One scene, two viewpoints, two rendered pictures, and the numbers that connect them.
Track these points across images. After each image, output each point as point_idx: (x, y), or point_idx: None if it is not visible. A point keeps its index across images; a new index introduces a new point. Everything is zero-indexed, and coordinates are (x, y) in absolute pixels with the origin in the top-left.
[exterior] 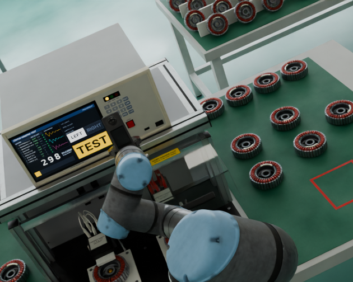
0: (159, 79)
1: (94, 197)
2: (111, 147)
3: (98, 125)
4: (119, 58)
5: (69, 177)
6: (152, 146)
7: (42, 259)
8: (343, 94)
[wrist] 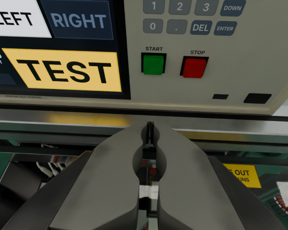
0: None
1: (51, 161)
2: (57, 197)
3: (96, 21)
4: None
5: None
6: (207, 139)
7: None
8: None
